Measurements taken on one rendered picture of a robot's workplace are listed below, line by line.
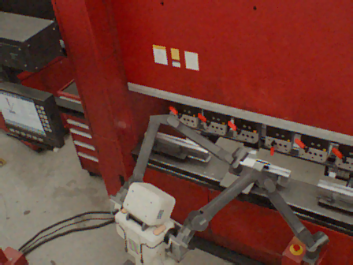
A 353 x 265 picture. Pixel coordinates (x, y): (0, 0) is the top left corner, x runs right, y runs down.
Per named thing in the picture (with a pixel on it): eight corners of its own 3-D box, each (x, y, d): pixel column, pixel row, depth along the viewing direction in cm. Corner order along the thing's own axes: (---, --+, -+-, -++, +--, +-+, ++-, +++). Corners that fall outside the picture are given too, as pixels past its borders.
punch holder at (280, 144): (265, 147, 255) (265, 125, 245) (269, 138, 260) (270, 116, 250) (289, 153, 248) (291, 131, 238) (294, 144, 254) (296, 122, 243)
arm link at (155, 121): (150, 109, 238) (153, 109, 228) (173, 116, 241) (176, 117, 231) (125, 186, 237) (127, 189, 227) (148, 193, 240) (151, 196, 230)
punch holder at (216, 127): (204, 130, 272) (202, 109, 262) (209, 122, 278) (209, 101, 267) (225, 136, 266) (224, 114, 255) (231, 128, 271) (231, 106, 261)
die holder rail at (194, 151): (146, 143, 314) (143, 133, 308) (150, 139, 318) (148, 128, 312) (207, 162, 292) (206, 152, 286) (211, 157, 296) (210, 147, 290)
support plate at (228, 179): (219, 185, 260) (219, 184, 259) (236, 158, 277) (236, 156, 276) (247, 194, 252) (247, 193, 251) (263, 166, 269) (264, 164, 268)
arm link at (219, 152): (161, 122, 240) (165, 122, 229) (166, 113, 240) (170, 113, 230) (223, 162, 248) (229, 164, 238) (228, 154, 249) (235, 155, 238)
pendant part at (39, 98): (8, 131, 280) (-13, 85, 258) (21, 121, 288) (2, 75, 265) (60, 149, 261) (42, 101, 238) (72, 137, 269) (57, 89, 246)
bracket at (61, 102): (29, 121, 304) (26, 113, 300) (53, 102, 320) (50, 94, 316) (72, 135, 287) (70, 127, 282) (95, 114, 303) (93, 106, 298)
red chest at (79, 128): (83, 178, 419) (55, 93, 356) (113, 147, 451) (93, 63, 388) (125, 194, 397) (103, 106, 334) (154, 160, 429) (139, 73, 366)
